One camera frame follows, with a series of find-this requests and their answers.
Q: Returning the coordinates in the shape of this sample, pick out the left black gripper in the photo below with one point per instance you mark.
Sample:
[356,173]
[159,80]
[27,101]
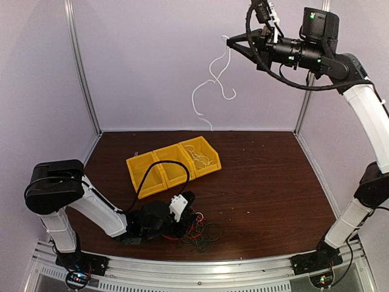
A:
[186,219]

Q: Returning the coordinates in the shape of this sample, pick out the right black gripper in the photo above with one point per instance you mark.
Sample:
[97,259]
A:
[266,33]

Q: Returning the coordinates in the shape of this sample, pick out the yellow three-compartment bin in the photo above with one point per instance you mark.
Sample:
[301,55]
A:
[171,166]

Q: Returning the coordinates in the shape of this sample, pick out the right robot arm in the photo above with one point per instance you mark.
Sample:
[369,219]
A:
[319,37]

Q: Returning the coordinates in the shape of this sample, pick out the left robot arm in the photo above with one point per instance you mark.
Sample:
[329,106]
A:
[56,185]

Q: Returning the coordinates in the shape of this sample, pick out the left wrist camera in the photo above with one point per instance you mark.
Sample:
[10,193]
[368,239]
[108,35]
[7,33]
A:
[181,204]

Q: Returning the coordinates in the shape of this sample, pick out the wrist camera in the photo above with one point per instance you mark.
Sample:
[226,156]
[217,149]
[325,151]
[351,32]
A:
[181,204]
[265,11]

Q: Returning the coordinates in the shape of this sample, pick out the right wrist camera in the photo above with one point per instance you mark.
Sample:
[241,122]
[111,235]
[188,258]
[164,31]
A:
[265,11]

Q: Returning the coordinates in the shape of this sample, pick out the right aluminium frame post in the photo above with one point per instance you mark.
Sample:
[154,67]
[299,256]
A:
[326,6]

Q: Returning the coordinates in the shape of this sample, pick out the aluminium frame post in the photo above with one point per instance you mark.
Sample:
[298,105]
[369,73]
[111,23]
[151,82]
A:
[326,6]
[79,66]

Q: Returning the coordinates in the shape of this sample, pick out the front aluminium rail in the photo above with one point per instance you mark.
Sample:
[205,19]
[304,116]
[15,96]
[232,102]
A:
[128,274]

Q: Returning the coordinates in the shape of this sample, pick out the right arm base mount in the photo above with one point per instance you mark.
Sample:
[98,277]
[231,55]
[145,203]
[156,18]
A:
[318,266]

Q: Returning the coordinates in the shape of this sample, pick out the left aluminium frame post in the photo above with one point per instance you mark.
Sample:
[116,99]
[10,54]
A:
[79,66]

